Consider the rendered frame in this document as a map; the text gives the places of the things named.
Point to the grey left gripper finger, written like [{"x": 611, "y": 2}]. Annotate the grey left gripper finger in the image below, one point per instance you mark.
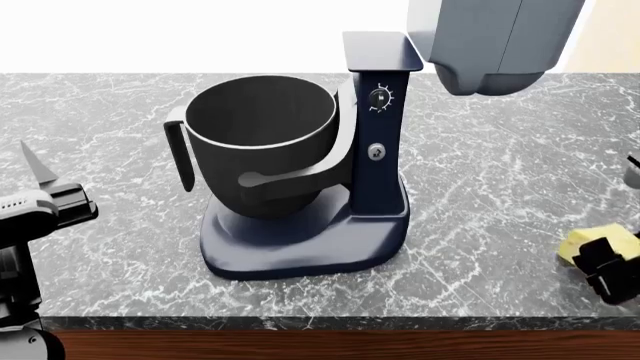
[{"x": 37, "y": 165}]

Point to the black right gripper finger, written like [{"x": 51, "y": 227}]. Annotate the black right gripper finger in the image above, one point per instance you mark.
[{"x": 597, "y": 253}]

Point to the yellow cheese wedge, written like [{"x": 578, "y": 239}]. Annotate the yellow cheese wedge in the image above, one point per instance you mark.
[{"x": 587, "y": 238}]

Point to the dark grey mixer bowl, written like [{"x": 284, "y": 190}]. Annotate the dark grey mixer bowl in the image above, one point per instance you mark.
[{"x": 260, "y": 150}]

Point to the grey-blue mixer head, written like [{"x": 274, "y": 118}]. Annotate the grey-blue mixer head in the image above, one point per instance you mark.
[{"x": 490, "y": 45}]

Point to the dark blue stand mixer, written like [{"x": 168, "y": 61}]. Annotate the dark blue stand mixer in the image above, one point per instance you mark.
[{"x": 310, "y": 247}]

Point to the grey container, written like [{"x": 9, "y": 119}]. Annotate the grey container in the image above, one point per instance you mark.
[{"x": 633, "y": 174}]

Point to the round grey lock button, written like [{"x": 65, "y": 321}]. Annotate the round grey lock button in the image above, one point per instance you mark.
[{"x": 376, "y": 151}]

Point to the black speed dial knob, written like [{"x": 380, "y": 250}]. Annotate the black speed dial knob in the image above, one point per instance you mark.
[{"x": 378, "y": 98}]

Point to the brown wooden cabinet front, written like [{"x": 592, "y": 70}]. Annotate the brown wooden cabinet front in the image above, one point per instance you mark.
[{"x": 340, "y": 345}]

